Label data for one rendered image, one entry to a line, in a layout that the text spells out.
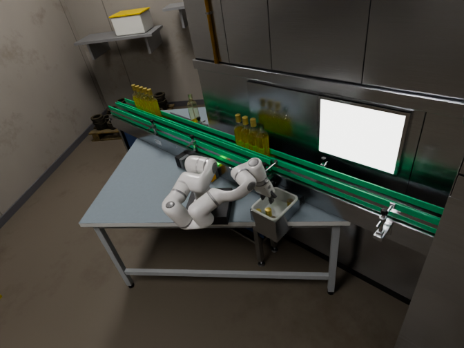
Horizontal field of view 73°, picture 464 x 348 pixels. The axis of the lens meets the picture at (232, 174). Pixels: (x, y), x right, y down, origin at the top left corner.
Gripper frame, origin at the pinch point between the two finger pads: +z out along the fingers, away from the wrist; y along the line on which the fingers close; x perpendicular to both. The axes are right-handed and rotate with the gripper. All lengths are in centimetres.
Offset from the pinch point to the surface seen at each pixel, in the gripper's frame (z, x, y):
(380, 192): 3, -29, -46
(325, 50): -51, -56, -8
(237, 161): -0.6, -13.9, 31.5
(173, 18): 15, -191, 295
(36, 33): -40, -52, 368
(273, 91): -29, -48, 21
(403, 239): 15, -17, -62
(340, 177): 3.4, -29.7, -25.2
